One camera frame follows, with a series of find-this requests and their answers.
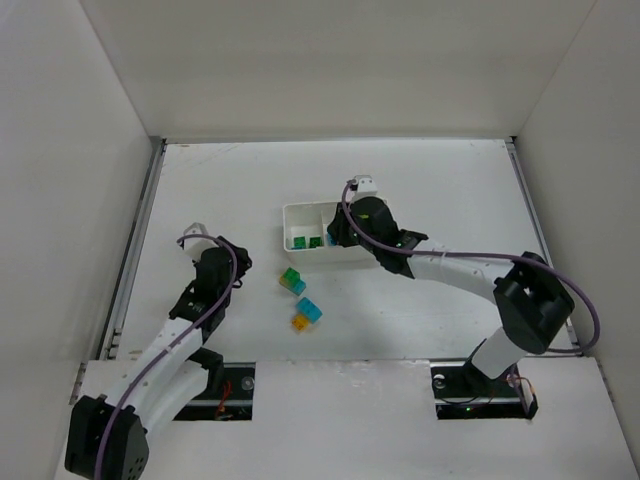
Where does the orange lego brick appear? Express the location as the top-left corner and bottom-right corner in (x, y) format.
(291, 314), (312, 333)

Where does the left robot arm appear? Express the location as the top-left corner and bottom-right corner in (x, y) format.
(64, 234), (252, 479)

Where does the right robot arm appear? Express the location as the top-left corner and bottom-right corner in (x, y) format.
(328, 196), (575, 388)

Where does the white divided container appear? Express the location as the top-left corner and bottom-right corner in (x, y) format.
(282, 201), (377, 266)

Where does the green yellow blue lego stack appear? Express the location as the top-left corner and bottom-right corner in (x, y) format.
(279, 267), (306, 296)

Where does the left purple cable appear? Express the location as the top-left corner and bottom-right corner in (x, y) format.
(94, 233), (239, 480)

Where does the purple cable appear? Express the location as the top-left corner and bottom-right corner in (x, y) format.
(94, 233), (239, 480)
(340, 180), (601, 354)

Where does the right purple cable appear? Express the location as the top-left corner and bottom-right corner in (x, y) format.
(340, 180), (601, 354)

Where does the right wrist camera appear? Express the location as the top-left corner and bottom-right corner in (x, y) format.
(348, 175), (378, 202)

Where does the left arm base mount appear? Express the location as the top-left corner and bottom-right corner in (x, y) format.
(174, 348), (256, 422)

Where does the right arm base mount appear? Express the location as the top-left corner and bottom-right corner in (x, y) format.
(430, 336), (539, 420)

